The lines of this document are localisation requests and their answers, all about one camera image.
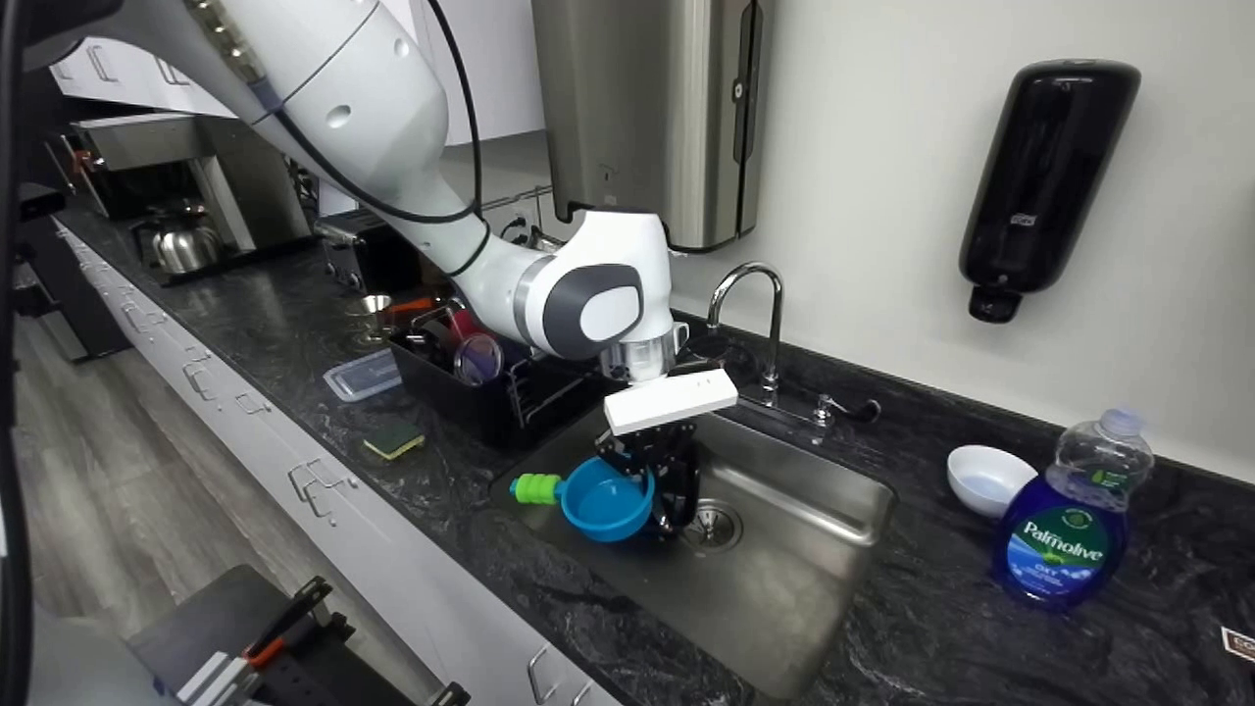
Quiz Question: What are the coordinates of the small white bowl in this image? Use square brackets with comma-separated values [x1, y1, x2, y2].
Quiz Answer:
[946, 444, 1035, 517]

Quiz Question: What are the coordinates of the coffee machine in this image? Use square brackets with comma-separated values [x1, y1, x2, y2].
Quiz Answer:
[53, 114, 315, 254]

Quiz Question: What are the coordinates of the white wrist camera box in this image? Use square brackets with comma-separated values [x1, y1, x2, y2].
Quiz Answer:
[603, 368, 738, 435]

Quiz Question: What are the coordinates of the green yellow sponge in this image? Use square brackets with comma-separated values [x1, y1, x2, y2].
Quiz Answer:
[362, 414, 428, 461]

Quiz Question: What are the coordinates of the blue pan green handle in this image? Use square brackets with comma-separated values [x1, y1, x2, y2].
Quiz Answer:
[511, 454, 654, 546]

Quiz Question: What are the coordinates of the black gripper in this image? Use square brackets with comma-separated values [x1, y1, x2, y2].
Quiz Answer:
[598, 424, 699, 535]

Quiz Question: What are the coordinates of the black soap dispenser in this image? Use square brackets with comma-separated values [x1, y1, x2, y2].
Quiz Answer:
[959, 58, 1139, 324]

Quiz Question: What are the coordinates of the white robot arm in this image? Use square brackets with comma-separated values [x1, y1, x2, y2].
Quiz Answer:
[15, 0, 699, 533]

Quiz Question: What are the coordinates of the chrome faucet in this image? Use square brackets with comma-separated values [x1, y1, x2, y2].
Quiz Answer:
[682, 264, 882, 445]

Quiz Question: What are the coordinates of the steel paper towel dispenser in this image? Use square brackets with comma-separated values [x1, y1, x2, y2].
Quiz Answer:
[528, 0, 772, 250]

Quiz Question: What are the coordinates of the black dish rack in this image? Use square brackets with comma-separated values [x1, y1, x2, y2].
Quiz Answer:
[379, 295, 609, 445]

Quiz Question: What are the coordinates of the clear lid blue slider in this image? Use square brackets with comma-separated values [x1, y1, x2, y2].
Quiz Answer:
[454, 334, 504, 385]

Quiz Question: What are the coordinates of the stainless steel sink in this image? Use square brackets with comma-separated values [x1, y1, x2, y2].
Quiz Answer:
[501, 411, 892, 700]

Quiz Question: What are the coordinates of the blue dish soap bottle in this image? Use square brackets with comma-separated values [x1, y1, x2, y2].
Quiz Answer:
[990, 406, 1154, 606]

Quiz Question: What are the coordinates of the steel kettle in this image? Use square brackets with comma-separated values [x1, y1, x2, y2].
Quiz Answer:
[131, 199, 218, 277]

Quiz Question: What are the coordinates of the black cable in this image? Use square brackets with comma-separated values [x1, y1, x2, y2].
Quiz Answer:
[247, 0, 484, 227]

